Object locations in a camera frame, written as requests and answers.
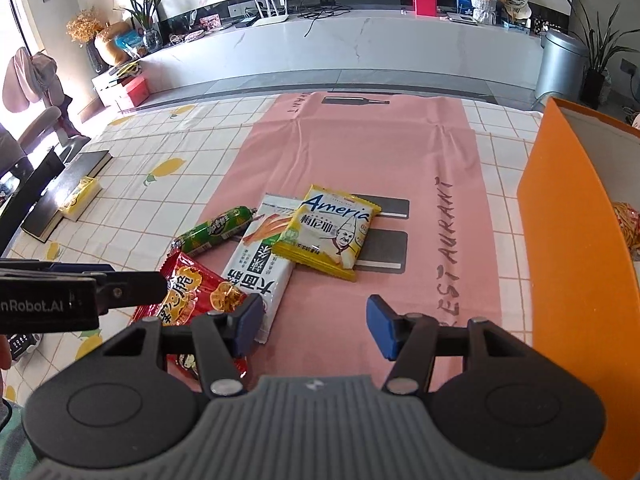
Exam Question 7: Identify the red storage box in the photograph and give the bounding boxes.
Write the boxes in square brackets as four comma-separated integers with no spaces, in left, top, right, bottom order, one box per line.
[115,74,151,111]

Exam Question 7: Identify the checkered lemon tablecloth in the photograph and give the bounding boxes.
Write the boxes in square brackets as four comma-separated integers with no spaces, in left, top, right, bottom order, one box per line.
[0,94,547,412]

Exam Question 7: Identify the black book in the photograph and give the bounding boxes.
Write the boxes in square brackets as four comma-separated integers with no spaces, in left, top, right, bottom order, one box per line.
[20,149,114,241]

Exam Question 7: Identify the white fish stick packet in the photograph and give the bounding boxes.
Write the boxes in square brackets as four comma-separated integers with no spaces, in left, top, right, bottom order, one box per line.
[219,192,296,344]

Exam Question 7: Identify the blue tissue pack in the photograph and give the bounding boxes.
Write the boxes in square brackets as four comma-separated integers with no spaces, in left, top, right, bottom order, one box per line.
[115,29,144,54]

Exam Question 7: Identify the orange round vase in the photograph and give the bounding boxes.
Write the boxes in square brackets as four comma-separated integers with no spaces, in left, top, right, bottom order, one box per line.
[94,22,134,67]

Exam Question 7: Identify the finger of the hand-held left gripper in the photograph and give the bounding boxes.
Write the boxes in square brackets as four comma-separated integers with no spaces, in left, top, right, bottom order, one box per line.
[93,270,171,314]
[47,261,117,277]

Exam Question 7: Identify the red cartoon snack packet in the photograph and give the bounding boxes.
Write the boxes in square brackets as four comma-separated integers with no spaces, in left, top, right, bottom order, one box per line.
[128,249,250,379]

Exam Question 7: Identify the small yellow box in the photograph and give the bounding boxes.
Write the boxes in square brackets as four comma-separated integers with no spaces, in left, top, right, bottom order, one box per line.
[57,177,104,223]

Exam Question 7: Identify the white router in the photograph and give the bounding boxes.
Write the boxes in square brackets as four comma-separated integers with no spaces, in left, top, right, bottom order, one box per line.
[251,0,291,26]

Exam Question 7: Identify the green plant in glass vase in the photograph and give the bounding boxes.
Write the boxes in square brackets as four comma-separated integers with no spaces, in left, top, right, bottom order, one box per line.
[114,0,167,54]

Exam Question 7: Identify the black cables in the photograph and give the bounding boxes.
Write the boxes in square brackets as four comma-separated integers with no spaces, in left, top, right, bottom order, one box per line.
[297,2,354,39]

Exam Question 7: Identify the white marble TV cabinet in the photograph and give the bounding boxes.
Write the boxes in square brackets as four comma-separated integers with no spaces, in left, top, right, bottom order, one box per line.
[92,0,552,112]

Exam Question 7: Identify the dried yellow flowers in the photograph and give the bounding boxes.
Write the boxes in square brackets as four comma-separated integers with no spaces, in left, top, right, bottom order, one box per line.
[67,7,104,44]

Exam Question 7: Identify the green sausage stick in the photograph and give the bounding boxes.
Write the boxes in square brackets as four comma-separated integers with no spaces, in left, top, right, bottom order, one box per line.
[169,204,259,257]

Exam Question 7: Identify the orange-red noodle snack packet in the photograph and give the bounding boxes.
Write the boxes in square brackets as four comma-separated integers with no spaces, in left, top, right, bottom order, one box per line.
[612,201,640,261]

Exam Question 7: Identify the teal striped clothing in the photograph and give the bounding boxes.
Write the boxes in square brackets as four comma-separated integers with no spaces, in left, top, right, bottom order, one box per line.
[0,402,32,463]

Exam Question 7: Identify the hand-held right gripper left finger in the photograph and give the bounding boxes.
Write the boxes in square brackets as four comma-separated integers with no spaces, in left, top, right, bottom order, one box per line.
[101,292,266,397]

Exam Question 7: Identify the silver trash can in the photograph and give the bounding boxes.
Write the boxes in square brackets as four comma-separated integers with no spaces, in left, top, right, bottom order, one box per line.
[534,28,590,102]

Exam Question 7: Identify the grey chair with pink clothes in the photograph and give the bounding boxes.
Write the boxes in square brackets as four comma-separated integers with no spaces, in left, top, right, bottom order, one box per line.
[0,47,92,172]

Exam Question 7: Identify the long-leaf potted plant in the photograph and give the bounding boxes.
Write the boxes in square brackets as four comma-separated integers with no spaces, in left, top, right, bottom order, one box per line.
[559,0,640,110]

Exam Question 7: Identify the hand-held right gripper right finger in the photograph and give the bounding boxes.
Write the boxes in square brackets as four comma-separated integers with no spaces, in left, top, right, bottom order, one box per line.
[365,294,534,396]

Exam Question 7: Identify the orange cardboard box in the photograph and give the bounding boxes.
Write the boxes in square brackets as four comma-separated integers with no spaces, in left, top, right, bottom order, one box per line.
[516,96,640,480]

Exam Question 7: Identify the pink printed mat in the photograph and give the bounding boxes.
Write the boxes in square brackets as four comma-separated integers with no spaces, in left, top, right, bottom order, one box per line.
[164,88,504,382]

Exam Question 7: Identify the yellow snack packet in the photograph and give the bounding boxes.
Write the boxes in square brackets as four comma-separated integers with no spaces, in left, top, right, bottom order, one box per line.
[271,183,384,283]

